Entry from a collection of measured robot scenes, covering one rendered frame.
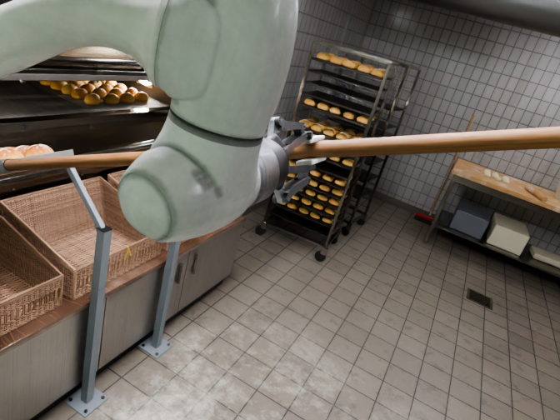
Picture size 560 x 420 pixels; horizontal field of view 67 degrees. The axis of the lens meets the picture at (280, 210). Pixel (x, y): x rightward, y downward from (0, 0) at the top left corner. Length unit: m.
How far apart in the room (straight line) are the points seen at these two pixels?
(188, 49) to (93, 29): 0.09
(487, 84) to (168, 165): 5.40
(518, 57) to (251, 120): 5.37
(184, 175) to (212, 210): 0.05
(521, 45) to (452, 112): 0.98
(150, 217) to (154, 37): 0.16
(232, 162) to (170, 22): 0.13
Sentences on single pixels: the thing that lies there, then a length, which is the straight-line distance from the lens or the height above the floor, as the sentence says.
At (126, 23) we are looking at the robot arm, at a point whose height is 1.80.
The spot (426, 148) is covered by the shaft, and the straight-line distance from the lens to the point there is 0.70.
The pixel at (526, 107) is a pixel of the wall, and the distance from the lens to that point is 5.72.
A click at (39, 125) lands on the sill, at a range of 2.19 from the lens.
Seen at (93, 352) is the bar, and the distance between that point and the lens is 2.15.
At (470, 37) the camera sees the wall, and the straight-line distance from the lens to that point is 5.73.
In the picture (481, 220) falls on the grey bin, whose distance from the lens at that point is 5.21.
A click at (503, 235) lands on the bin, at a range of 5.26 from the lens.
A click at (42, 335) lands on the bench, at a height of 0.53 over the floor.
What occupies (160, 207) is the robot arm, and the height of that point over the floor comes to 1.66.
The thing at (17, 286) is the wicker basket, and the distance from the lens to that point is 2.09.
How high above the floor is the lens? 1.84
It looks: 23 degrees down
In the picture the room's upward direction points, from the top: 16 degrees clockwise
